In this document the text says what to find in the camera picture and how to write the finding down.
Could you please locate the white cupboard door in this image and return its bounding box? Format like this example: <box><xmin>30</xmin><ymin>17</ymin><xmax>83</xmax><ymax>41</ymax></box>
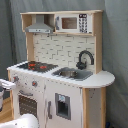
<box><xmin>45</xmin><ymin>80</ymin><xmax>82</xmax><ymax>128</ymax></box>

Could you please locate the grey range hood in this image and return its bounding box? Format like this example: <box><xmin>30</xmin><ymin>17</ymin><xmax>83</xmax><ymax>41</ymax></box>
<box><xmin>25</xmin><ymin>15</ymin><xmax>54</xmax><ymax>34</ymax></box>

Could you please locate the right red stove knob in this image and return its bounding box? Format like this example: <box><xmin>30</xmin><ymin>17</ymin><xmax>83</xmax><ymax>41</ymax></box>
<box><xmin>32</xmin><ymin>81</ymin><xmax>38</xmax><ymax>87</ymax></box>

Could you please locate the wooden toy kitchen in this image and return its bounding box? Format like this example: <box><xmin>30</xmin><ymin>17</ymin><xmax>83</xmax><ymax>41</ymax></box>
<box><xmin>8</xmin><ymin>10</ymin><xmax>115</xmax><ymax>128</ymax></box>

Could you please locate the black toy faucet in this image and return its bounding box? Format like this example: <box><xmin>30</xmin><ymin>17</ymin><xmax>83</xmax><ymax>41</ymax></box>
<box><xmin>75</xmin><ymin>49</ymin><xmax>95</xmax><ymax>71</ymax></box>

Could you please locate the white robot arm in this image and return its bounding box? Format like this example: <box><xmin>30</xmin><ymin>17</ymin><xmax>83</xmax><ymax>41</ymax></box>
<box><xmin>0</xmin><ymin>79</ymin><xmax>39</xmax><ymax>128</ymax></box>

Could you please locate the left red stove knob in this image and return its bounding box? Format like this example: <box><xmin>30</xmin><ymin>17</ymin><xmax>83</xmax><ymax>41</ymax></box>
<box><xmin>13</xmin><ymin>76</ymin><xmax>19</xmax><ymax>82</ymax></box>

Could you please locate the white toy microwave door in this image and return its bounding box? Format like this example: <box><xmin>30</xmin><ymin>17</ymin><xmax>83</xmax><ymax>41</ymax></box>
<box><xmin>54</xmin><ymin>13</ymin><xmax>94</xmax><ymax>35</ymax></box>

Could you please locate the black toy stovetop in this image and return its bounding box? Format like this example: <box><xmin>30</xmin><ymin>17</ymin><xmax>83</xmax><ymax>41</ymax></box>
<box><xmin>20</xmin><ymin>61</ymin><xmax>56</xmax><ymax>72</ymax></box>

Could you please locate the grey toy sink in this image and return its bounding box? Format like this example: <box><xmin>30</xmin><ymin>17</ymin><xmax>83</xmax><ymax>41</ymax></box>
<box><xmin>53</xmin><ymin>67</ymin><xmax>92</xmax><ymax>81</ymax></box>

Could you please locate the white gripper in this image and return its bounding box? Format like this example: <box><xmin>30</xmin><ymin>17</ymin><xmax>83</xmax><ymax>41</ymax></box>
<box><xmin>0</xmin><ymin>79</ymin><xmax>16</xmax><ymax>90</ymax></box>

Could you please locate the red stove knob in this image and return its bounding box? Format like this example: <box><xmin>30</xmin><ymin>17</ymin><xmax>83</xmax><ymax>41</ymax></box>
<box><xmin>13</xmin><ymin>76</ymin><xmax>19</xmax><ymax>82</ymax></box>
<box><xmin>32</xmin><ymin>81</ymin><xmax>38</xmax><ymax>87</ymax></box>

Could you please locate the white oven door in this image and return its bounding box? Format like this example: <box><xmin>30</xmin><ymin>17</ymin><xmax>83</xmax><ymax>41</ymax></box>
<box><xmin>12</xmin><ymin>86</ymin><xmax>44</xmax><ymax>119</ymax></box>

